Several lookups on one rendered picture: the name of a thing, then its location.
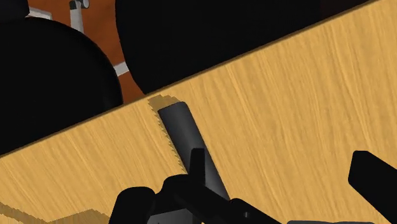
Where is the dark grey oblong bar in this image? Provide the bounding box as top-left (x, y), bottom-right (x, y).
top-left (157, 101), bottom-right (231, 201)

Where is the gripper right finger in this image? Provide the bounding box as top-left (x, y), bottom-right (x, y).
top-left (347, 150), bottom-right (397, 218)

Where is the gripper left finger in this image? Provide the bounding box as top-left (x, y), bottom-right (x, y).
top-left (108, 148), bottom-right (282, 224)

